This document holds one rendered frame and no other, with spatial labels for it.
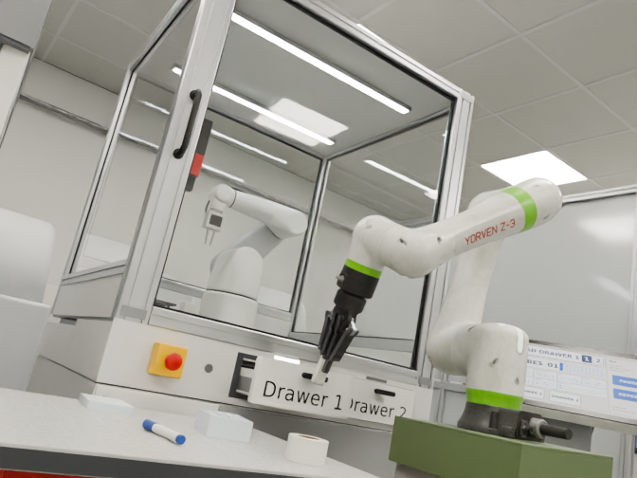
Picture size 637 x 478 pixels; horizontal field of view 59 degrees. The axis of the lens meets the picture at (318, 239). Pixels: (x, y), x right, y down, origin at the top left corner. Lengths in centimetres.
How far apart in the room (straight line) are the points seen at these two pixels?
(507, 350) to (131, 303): 86
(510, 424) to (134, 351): 85
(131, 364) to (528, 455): 86
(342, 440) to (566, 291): 164
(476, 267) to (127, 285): 88
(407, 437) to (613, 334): 167
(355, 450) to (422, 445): 45
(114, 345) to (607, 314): 217
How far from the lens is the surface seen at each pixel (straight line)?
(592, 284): 294
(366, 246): 131
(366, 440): 175
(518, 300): 313
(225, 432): 112
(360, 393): 169
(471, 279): 155
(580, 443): 215
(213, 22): 164
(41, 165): 471
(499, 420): 135
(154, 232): 142
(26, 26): 121
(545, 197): 150
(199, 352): 145
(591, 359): 222
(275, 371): 141
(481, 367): 136
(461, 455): 124
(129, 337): 140
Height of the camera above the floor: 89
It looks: 14 degrees up
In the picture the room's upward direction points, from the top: 12 degrees clockwise
